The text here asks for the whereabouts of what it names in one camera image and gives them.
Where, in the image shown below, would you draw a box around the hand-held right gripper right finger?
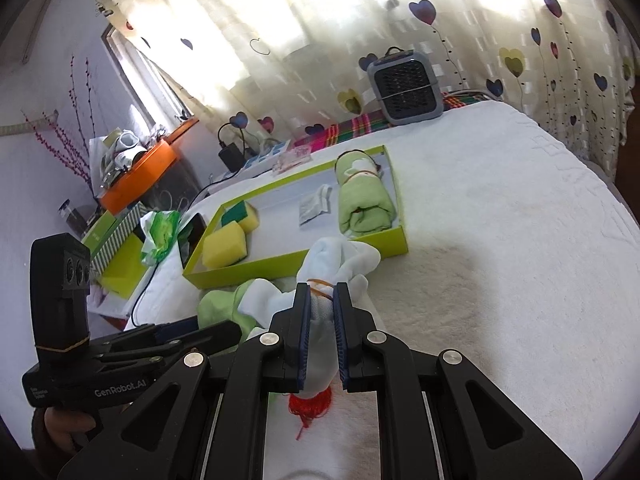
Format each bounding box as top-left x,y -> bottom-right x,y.
334,282 -> 583,480

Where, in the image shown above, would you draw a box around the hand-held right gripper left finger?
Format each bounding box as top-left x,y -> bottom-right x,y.
57,282 -> 313,480

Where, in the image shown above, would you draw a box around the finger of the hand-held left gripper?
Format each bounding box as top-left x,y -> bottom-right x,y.
97,321 -> 244,376
105,316 -> 201,348

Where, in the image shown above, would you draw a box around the white sock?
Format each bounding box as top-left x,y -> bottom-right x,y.
237,277 -> 301,333

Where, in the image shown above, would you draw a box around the red cord bundle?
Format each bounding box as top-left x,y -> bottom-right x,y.
287,385 -> 335,428

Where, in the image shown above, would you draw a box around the white cloth with rubber band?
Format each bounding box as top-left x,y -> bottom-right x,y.
297,236 -> 382,393

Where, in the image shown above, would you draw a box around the plain yellow sponge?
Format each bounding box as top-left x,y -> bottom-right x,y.
201,221 -> 249,268

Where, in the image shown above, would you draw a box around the lime green shallow box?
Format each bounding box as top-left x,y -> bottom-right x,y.
182,144 -> 408,291

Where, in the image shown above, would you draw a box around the yellow sponge with green pad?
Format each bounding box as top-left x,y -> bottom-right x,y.
220,200 -> 261,233

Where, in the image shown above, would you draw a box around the small white sachet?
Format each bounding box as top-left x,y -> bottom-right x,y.
299,184 -> 332,228

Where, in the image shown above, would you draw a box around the green towel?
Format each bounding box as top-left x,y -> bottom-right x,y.
334,150 -> 396,235

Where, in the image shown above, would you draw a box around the person's left hand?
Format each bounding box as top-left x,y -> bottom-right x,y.
44,406 -> 98,456

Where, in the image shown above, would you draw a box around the black phone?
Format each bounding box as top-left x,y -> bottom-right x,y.
177,212 -> 208,271

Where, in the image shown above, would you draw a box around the striped green box lid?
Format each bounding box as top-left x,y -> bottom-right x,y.
82,205 -> 146,281

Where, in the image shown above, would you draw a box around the dark glass jar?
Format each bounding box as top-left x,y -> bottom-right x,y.
57,199 -> 93,233

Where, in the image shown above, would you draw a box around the green tissue packet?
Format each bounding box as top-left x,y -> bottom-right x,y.
140,210 -> 181,267

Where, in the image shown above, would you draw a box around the dark glass tank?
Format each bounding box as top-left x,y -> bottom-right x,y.
145,160 -> 206,211

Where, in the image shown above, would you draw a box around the red decorative branches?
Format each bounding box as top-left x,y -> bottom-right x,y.
20,55 -> 101,196

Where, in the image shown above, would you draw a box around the orange tray with clutter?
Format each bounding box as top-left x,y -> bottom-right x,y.
97,117 -> 198,213

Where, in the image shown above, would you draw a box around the pile of white packets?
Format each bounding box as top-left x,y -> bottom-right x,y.
90,127 -> 168,191

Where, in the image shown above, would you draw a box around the black power adapter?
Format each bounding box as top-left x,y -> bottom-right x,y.
218,142 -> 244,171

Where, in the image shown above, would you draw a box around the clear pink plastic packet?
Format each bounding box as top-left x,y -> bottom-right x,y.
274,147 -> 313,176

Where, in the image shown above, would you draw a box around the white power strip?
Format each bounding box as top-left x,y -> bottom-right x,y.
240,140 -> 293,168

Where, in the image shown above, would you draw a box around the plaid cloth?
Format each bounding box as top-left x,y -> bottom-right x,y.
295,91 -> 501,148

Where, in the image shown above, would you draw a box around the grey space heater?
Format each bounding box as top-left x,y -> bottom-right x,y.
366,47 -> 443,126

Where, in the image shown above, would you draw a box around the heart print curtain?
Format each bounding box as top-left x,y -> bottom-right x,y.
85,0 -> 640,181

